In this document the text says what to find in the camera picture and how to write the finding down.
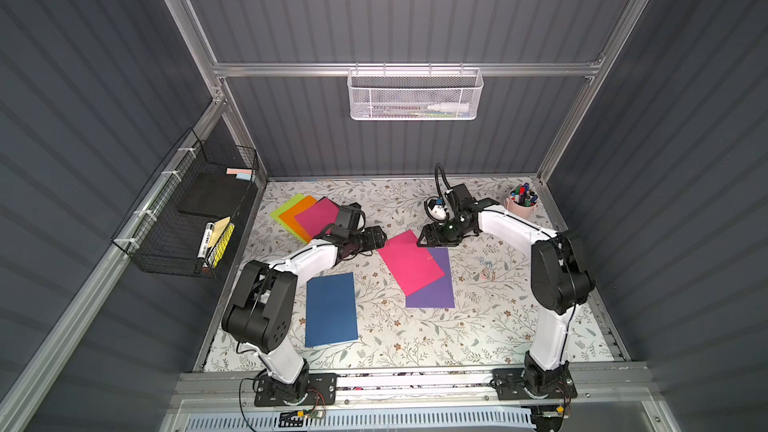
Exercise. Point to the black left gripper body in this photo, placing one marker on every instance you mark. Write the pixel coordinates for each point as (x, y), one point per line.
(372, 237)

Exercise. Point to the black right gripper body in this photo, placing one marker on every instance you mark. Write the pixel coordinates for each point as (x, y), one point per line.
(430, 234)

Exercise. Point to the magenta paper sheet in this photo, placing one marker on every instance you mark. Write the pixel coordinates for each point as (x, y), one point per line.
(315, 219)
(412, 267)

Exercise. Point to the orange paper sheet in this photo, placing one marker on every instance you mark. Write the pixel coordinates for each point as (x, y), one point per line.
(289, 217)

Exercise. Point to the lime green paper sheet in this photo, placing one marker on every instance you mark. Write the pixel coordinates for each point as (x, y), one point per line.
(276, 214)

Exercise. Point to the brown paper sheet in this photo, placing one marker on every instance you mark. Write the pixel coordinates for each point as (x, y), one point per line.
(327, 199)

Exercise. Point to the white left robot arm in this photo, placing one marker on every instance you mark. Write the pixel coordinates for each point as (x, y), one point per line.
(261, 303)

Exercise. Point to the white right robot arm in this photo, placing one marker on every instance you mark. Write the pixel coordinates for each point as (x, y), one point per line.
(559, 277)

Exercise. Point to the purple paper sheet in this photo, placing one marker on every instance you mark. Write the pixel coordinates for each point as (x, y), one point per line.
(438, 294)

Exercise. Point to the blue paper sheet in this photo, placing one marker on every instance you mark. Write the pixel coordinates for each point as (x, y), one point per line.
(331, 313)

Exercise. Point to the pink pen cup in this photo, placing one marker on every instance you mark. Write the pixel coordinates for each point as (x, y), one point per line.
(521, 200)

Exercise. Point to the white mesh wall basket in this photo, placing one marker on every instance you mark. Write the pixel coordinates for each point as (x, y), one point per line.
(414, 93)

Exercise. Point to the black wire wall basket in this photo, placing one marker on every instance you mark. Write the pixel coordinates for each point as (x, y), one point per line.
(200, 201)

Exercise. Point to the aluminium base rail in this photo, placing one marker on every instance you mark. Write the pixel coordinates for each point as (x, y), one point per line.
(315, 388)

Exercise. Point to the aluminium frame post left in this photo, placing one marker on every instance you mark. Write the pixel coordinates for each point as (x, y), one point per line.
(183, 17)

